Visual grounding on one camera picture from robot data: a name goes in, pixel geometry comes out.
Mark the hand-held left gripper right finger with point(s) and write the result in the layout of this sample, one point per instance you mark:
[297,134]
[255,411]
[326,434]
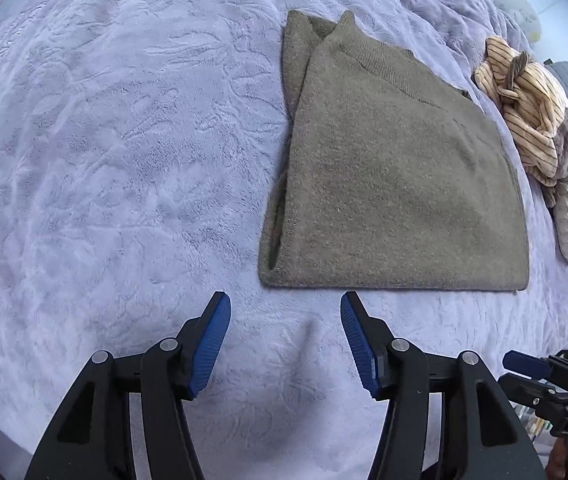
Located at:
[361,345]

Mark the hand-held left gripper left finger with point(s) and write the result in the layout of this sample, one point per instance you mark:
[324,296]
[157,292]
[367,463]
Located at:
[209,345]

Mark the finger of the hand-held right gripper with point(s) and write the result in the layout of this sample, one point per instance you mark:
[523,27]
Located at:
[521,390]
[526,364]

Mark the olive brown knit sweater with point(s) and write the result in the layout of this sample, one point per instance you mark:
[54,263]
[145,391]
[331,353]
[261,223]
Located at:
[393,180]

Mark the lilac embossed plush blanket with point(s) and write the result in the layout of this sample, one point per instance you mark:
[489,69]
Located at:
[114,160]

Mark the beige striped fleece garment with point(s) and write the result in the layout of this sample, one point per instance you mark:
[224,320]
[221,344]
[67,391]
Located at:
[528,105]

